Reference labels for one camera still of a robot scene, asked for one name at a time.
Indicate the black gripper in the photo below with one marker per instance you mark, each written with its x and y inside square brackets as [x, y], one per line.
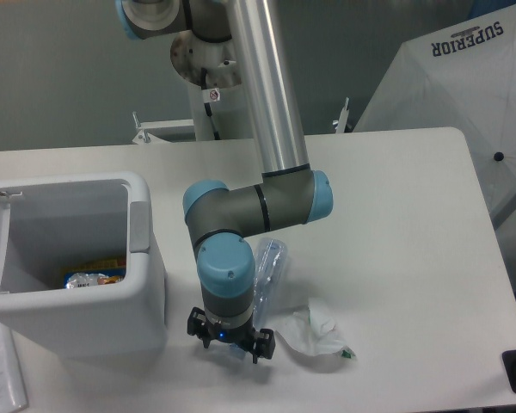
[236, 330]

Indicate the white plastic wrapper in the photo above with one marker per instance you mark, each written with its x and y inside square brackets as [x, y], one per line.
[311, 330]

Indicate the crushed clear plastic bottle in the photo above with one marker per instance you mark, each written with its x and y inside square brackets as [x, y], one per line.
[270, 260]

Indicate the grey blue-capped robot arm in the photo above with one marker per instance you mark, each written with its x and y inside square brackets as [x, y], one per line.
[220, 219]

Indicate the white plastic trash can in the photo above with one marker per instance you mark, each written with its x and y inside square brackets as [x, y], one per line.
[60, 222]

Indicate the yellow snack wrapper in bin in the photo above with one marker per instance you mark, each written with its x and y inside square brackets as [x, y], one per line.
[95, 273]

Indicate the white paper notepad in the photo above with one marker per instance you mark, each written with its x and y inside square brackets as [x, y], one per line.
[13, 397]

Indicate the white Superior umbrella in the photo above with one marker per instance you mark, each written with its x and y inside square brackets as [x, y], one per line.
[464, 77]

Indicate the white metal base bracket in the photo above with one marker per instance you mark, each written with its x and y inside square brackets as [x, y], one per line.
[148, 132]

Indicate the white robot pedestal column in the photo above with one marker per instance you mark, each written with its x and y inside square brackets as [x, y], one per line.
[211, 73]

